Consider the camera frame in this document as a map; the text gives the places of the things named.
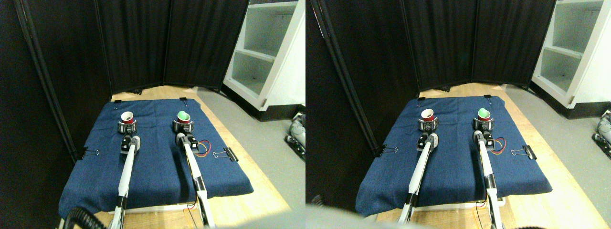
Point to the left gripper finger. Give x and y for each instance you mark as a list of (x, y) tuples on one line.
[(120, 127), (135, 127), (420, 124), (435, 124)]

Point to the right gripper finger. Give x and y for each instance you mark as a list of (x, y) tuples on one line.
[(191, 126), (175, 126), (491, 124), (475, 124)]

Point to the red cup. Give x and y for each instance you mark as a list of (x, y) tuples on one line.
[(184, 121), (127, 121), (484, 119), (428, 118)]

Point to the green ball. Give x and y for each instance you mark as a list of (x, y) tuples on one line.
[(484, 112), (184, 115)]

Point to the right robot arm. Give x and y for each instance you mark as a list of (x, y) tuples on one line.
[(484, 164), (192, 164)]

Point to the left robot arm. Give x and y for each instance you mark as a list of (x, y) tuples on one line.
[(422, 171), (128, 171)]

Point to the black curtain stand foot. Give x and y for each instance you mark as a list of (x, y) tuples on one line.
[(134, 91), (441, 88)]

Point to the dark blue cloth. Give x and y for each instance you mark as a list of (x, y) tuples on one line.
[(157, 176), (458, 176)]

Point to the black curtain stand pole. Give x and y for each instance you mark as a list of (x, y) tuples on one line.
[(51, 95), (354, 95)]

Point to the grey machine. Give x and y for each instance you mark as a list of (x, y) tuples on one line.
[(297, 138), (603, 136)]

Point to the white shelf unit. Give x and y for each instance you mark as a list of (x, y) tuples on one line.
[(286, 71), (594, 71)]

